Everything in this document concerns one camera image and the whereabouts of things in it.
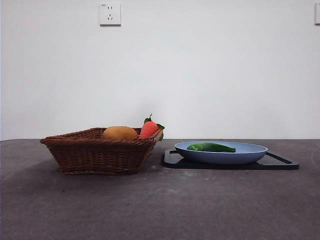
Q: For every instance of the green pepper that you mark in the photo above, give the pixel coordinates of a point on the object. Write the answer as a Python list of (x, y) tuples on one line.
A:
[(212, 147)]

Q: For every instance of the blue plate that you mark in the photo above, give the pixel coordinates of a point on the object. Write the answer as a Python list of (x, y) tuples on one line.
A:
[(220, 157)]

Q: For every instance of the orange carrot with green leaves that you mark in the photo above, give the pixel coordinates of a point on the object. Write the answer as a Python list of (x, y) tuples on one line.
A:
[(148, 130)]

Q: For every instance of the yellow-brown potato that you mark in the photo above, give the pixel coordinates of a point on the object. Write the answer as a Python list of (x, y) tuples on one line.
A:
[(120, 133)]

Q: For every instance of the brown wicker basket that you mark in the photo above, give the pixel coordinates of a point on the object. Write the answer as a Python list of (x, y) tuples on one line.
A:
[(100, 155)]

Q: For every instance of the dark rectangular tray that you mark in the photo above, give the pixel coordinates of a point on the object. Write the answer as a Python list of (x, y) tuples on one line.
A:
[(275, 165)]

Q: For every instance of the white wall socket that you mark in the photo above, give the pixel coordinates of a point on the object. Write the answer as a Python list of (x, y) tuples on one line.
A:
[(317, 13), (110, 14)]

